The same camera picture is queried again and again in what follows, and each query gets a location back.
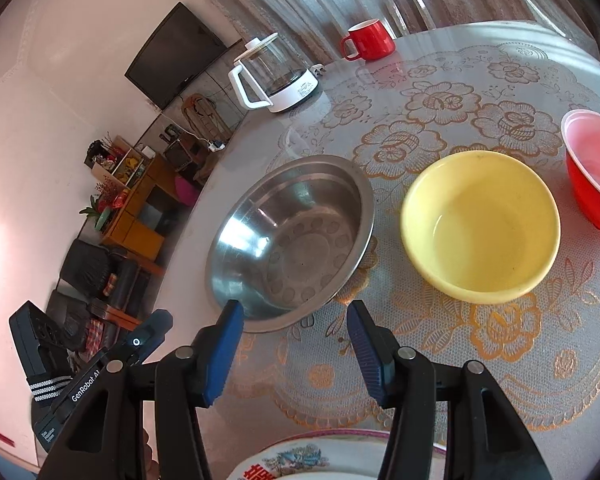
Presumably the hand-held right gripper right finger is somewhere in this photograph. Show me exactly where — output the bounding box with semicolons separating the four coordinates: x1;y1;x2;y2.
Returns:
347;300;546;480

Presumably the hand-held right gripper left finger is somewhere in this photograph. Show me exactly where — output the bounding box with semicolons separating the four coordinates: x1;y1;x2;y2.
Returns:
40;300;244;480

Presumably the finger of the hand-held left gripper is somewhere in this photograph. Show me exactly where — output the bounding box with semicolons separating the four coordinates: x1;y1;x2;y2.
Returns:
105;311;173;367

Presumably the white plate with purple floral rim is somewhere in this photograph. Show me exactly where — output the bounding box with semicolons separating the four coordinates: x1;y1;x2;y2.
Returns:
232;428;448;466

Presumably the white plate with red characters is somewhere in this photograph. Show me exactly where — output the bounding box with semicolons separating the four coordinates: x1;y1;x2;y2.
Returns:
227;435;448;480

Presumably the stainless steel bowl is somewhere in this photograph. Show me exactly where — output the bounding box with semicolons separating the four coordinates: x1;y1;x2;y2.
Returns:
206;155;376;333

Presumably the yellow plastic bowl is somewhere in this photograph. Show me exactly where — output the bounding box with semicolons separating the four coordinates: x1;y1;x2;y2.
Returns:
401;150;562;305

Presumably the red plastic bowl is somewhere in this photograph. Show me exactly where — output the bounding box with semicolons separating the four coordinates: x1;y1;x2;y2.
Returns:
561;109;600;233

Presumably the black armchair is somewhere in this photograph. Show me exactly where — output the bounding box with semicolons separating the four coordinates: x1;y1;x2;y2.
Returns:
45;237;153;361

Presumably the orange wooden desk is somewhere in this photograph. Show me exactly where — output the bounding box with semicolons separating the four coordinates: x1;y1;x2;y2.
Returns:
100;152;203;261

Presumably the green potted plant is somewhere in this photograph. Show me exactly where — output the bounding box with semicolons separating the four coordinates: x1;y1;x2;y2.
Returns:
87;192;113;231

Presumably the pink bag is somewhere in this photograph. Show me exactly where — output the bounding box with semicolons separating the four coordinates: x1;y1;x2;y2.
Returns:
175;176;201;205

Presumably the small wooden shelf with ornaments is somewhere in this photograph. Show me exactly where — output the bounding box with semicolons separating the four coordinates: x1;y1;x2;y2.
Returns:
84;135;153;183

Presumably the wooden chair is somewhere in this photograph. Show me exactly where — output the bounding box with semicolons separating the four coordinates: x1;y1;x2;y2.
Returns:
182;92;231;146

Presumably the black flat screen television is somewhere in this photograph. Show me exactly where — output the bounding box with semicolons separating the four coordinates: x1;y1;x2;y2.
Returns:
125;2;228;110

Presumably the white electric glass kettle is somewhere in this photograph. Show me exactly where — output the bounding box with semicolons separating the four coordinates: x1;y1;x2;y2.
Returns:
228;32;326;113

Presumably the red mug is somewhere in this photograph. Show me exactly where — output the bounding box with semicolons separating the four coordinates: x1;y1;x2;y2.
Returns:
340;19;397;61

